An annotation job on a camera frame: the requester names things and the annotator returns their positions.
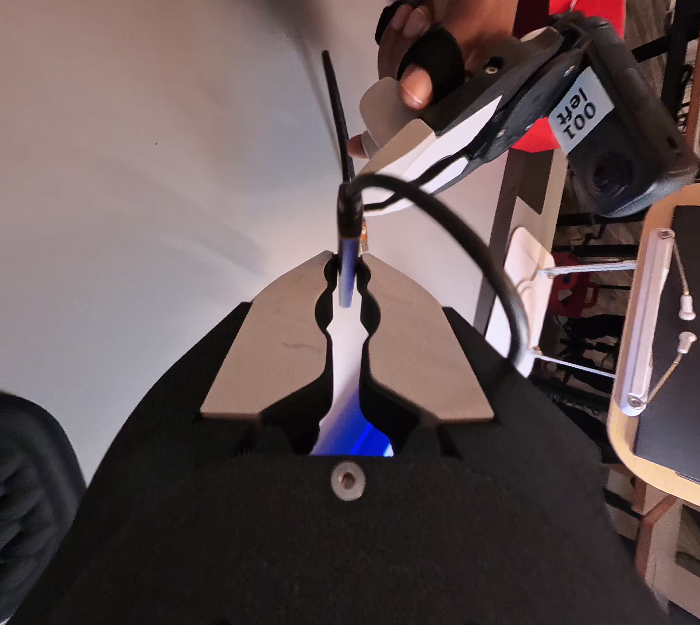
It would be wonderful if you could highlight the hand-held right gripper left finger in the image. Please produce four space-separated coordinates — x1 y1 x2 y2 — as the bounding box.
199 250 341 426

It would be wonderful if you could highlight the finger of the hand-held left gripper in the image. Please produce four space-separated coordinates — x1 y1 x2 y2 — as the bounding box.
362 157 472 215
357 96 503 182

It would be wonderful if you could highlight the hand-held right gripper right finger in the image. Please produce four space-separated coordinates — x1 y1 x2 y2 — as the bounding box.
357 252 497 426

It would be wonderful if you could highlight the black hub cable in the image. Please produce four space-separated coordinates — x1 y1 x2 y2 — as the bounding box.
336 173 532 377

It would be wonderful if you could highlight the grey USB hub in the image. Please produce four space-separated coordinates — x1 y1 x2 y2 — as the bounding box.
338 234 364 310

